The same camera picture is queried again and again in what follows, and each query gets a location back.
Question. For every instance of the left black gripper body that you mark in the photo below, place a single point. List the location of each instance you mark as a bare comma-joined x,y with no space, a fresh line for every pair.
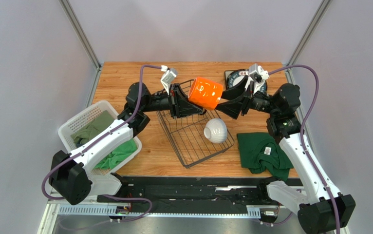
174,108

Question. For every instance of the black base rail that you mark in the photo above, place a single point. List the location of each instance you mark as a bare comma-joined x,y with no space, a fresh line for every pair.
197,195

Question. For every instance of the white plastic basket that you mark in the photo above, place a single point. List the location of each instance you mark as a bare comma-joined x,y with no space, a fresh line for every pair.
83,118

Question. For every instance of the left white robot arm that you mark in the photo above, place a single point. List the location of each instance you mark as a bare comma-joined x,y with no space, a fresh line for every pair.
70,173

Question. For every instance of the dark green folded cloth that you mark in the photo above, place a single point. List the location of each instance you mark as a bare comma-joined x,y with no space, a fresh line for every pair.
259,152

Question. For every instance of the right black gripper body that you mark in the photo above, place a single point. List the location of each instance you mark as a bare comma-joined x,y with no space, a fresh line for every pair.
245,102

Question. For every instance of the white green-rimmed round plate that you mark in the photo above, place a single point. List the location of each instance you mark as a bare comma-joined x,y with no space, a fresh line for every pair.
244,72

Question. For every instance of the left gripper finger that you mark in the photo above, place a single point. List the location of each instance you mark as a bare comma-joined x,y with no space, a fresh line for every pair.
182,88
184,108

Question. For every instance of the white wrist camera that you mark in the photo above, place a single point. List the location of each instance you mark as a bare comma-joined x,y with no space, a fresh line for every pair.
169,74
258,74

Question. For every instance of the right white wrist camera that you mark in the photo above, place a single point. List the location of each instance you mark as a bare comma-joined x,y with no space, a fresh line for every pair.
258,74

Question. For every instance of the bright green towel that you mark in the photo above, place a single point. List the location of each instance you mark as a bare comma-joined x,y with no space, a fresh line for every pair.
117,156

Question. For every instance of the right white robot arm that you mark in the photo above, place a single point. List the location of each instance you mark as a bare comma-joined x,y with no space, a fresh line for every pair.
322,207

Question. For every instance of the white ribbed bowl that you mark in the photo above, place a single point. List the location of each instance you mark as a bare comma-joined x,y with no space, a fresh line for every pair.
216,131

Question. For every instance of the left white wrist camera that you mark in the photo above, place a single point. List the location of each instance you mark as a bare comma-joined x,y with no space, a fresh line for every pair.
169,74

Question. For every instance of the black wire dish rack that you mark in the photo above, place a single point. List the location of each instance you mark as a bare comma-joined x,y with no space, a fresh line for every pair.
186,136

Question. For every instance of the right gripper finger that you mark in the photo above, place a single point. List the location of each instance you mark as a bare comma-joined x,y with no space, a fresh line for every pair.
235,91
231,108

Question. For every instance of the square floral plate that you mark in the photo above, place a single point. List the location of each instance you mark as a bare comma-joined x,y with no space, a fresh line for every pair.
230,77

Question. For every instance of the orange mug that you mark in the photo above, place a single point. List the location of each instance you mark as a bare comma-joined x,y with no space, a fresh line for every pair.
205,93

